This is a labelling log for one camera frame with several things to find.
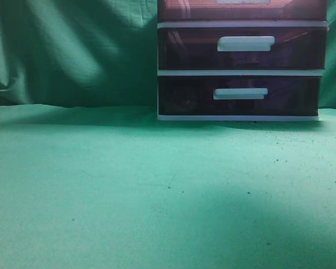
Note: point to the translucent red drawer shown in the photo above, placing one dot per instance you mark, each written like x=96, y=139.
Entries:
x=171, y=10
x=239, y=95
x=228, y=48

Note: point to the green cloth backdrop and cover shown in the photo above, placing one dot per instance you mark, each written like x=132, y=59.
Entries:
x=90, y=178

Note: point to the white plastic drawer cabinet frame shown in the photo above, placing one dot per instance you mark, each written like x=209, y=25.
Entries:
x=238, y=72

